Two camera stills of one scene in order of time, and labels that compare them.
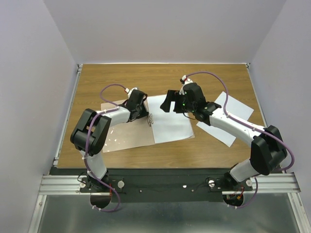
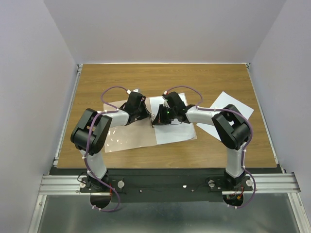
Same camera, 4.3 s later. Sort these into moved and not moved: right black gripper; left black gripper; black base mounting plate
Moved: right black gripper
Not moved: black base mounting plate; left black gripper
